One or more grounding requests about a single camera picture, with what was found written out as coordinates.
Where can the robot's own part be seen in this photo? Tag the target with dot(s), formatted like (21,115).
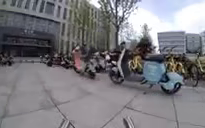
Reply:
(65,124)
(129,123)

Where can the bare tall tree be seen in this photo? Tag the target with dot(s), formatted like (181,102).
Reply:
(117,33)

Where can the large grey glass building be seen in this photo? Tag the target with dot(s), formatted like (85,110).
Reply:
(30,20)

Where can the dark leafy tree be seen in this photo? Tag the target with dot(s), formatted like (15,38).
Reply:
(145,43)

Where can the light blue scooter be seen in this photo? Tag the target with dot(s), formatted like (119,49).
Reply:
(155,71)

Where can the row of parked scooters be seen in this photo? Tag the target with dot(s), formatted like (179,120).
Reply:
(0,60)
(90,65)

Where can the grey paved plaza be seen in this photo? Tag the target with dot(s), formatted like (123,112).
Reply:
(36,96)

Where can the row of yellow bicycles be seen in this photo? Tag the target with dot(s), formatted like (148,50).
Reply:
(176,65)

